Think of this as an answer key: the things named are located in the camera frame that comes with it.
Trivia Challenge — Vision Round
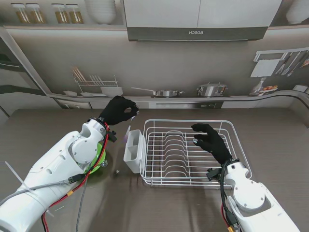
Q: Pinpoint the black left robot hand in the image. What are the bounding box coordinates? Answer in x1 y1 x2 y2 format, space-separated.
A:
98 95 140 126

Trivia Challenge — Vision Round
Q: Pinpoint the green plastic bowl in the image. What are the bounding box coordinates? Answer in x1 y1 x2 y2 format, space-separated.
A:
84 141 108 174

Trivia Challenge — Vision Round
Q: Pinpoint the left arm grey data cable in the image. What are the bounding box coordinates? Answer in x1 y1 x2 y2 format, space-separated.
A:
0 175 89 232

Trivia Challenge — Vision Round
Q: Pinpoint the printed kitchen backdrop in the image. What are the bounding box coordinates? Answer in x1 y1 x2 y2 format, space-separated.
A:
0 0 309 129

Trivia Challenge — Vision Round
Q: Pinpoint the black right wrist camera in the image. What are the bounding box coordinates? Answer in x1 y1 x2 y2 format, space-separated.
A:
206 168 223 181

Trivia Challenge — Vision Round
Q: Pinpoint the white zip tie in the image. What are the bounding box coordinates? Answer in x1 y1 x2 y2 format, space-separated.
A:
4 161 36 194

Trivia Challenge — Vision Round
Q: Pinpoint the left arm red power cable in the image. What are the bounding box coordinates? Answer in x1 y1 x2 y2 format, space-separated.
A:
41 122 112 232

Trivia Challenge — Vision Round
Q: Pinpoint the right arm black cable bundle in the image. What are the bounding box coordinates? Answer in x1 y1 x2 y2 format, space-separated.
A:
219 158 242 232

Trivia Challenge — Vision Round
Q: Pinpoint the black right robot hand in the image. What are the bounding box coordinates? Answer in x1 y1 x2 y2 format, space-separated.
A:
190 123 234 165

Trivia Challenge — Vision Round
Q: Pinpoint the white wire dish rack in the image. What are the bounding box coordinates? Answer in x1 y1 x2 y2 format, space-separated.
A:
139 118 253 188

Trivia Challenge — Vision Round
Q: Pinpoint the white plastic utensil caddy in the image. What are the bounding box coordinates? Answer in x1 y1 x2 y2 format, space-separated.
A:
123 129 145 174

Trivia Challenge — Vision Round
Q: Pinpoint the metal fork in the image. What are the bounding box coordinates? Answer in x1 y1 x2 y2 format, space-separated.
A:
125 115 136 140

